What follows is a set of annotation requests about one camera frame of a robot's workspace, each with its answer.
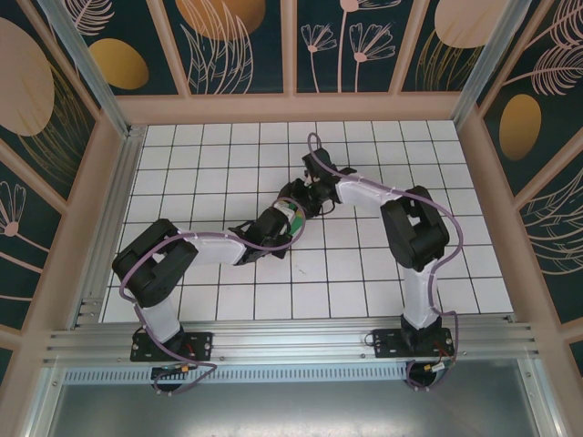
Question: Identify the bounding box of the galvanised metal sheet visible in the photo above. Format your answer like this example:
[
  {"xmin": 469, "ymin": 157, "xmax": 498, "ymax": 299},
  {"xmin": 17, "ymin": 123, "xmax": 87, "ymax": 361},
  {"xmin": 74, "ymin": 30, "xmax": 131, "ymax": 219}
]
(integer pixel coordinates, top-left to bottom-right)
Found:
[{"xmin": 26, "ymin": 359, "xmax": 575, "ymax": 437}]

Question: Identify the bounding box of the slotted metal cable tray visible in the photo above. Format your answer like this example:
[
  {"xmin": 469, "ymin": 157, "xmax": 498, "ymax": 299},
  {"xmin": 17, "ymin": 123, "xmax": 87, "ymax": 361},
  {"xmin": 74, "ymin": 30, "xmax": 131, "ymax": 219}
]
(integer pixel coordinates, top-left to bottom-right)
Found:
[{"xmin": 63, "ymin": 367, "xmax": 411, "ymax": 386}]

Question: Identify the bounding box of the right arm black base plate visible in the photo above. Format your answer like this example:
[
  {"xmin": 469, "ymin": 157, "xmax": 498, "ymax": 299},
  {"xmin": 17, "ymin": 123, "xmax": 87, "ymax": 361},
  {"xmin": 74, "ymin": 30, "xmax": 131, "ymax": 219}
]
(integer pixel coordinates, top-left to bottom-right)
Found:
[{"xmin": 372, "ymin": 328, "xmax": 456, "ymax": 359}]

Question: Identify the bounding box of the aluminium frame post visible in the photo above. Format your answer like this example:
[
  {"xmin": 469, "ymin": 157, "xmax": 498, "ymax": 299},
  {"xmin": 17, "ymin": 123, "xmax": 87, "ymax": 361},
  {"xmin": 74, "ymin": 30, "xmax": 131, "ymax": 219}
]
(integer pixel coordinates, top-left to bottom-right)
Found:
[
  {"xmin": 36, "ymin": 0, "xmax": 134, "ymax": 134},
  {"xmin": 453, "ymin": 0, "xmax": 521, "ymax": 134}
]

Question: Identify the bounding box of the short aluminium side rail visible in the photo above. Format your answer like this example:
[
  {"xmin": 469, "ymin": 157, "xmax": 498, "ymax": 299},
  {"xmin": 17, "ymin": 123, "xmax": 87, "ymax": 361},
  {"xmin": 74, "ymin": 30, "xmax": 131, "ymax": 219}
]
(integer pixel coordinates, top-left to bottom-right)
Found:
[{"xmin": 67, "ymin": 126, "xmax": 147, "ymax": 330}]

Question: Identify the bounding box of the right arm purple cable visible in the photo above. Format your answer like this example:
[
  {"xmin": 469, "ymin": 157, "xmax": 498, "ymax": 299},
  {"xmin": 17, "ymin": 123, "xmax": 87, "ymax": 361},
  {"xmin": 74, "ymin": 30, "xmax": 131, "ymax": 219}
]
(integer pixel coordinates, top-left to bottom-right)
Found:
[{"xmin": 306, "ymin": 131, "xmax": 465, "ymax": 393}]

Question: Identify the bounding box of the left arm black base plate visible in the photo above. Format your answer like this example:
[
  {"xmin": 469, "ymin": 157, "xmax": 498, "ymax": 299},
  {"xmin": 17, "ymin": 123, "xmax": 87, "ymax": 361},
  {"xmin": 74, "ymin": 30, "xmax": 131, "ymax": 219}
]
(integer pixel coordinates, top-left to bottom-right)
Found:
[{"xmin": 130, "ymin": 331, "xmax": 215, "ymax": 363}]

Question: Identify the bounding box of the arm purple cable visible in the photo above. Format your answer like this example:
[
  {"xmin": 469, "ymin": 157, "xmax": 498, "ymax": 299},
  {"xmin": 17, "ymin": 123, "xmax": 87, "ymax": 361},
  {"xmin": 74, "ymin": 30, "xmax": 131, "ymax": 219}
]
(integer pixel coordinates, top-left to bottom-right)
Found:
[
  {"xmin": 306, "ymin": 131, "xmax": 465, "ymax": 393},
  {"xmin": 118, "ymin": 198, "xmax": 304, "ymax": 397}
]

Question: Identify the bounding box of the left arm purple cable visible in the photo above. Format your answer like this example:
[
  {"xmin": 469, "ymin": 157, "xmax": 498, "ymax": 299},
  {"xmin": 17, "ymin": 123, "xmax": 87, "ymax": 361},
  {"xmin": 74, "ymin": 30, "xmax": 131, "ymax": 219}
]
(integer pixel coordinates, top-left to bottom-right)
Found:
[{"xmin": 118, "ymin": 198, "xmax": 304, "ymax": 397}]

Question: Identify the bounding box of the green paper sheet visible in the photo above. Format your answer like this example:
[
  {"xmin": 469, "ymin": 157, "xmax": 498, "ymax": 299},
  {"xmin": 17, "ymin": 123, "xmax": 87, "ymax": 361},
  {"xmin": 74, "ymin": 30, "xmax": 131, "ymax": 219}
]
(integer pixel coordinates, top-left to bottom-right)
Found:
[{"xmin": 286, "ymin": 207, "xmax": 307, "ymax": 239}]

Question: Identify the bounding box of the long aluminium mounting rail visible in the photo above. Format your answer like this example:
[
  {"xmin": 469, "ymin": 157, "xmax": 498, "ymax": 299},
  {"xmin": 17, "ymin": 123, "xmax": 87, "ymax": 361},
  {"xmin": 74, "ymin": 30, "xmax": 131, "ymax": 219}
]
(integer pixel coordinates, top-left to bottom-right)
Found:
[{"xmin": 43, "ymin": 320, "xmax": 547, "ymax": 365}]

